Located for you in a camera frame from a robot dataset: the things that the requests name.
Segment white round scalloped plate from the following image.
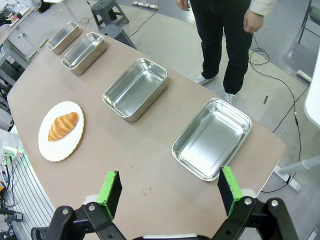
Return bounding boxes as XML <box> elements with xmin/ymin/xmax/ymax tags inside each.
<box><xmin>37</xmin><ymin>100</ymin><xmax>85</xmax><ymax>163</ymax></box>

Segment large shallow steel tray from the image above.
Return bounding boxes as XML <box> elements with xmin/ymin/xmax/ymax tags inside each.
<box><xmin>171</xmin><ymin>97</ymin><xmax>253</xmax><ymax>182</ymax></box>

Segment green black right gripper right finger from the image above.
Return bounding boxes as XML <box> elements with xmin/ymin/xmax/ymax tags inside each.
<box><xmin>211</xmin><ymin>165</ymin><xmax>300</xmax><ymax>240</ymax></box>

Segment white desk leg foot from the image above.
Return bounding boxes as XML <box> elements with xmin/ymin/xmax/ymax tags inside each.
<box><xmin>272</xmin><ymin>155</ymin><xmax>320</xmax><ymax>193</ymax></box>

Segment person's black trousers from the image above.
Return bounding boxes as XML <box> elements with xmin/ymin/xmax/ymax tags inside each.
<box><xmin>189</xmin><ymin>0</ymin><xmax>254</xmax><ymax>96</ymax></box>

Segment narrow deep steel container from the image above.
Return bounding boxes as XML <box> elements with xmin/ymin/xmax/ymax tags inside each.
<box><xmin>61</xmin><ymin>31</ymin><xmax>108</xmax><ymax>76</ymax></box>

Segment golden croissant bread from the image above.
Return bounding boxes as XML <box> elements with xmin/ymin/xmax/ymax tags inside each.
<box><xmin>47</xmin><ymin>111</ymin><xmax>80</xmax><ymax>143</ymax></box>

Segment black metal chair frame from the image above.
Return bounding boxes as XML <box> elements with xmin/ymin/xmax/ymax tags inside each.
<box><xmin>297</xmin><ymin>0</ymin><xmax>320</xmax><ymax>45</ymax></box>

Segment small narrow steel container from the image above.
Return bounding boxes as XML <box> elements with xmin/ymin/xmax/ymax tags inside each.
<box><xmin>45</xmin><ymin>21</ymin><xmax>82</xmax><ymax>56</ymax></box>

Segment black floor cable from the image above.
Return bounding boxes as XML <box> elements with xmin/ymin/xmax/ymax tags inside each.
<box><xmin>248</xmin><ymin>32</ymin><xmax>310</xmax><ymax>193</ymax></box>

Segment white power strip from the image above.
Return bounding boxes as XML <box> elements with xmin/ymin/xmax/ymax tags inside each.
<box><xmin>132</xmin><ymin>0</ymin><xmax>160</xmax><ymax>10</ymax></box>

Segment medium deep steel container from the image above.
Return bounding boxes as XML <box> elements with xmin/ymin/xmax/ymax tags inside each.
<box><xmin>102</xmin><ymin>58</ymin><xmax>169</xmax><ymax>123</ymax></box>

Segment white patterned sneaker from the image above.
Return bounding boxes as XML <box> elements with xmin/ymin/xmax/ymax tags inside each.
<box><xmin>224</xmin><ymin>91</ymin><xmax>237</xmax><ymax>105</ymax></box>
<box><xmin>194</xmin><ymin>74</ymin><xmax>216</xmax><ymax>85</ymax></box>

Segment person's left hand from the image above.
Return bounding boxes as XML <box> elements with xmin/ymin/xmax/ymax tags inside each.
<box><xmin>243</xmin><ymin>9</ymin><xmax>265</xmax><ymax>34</ymax></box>

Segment grey plastic step stool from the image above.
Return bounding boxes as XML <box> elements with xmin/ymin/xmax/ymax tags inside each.
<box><xmin>98</xmin><ymin>23</ymin><xmax>138</xmax><ymax>50</ymax></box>
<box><xmin>89</xmin><ymin>0</ymin><xmax>130</xmax><ymax>30</ymax></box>

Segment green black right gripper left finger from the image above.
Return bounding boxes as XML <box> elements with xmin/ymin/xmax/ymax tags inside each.
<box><xmin>49</xmin><ymin>170</ymin><xmax>123</xmax><ymax>240</ymax></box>

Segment cream sweater sleeve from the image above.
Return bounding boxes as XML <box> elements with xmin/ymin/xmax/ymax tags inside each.
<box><xmin>247</xmin><ymin>0</ymin><xmax>277</xmax><ymax>17</ymax></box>

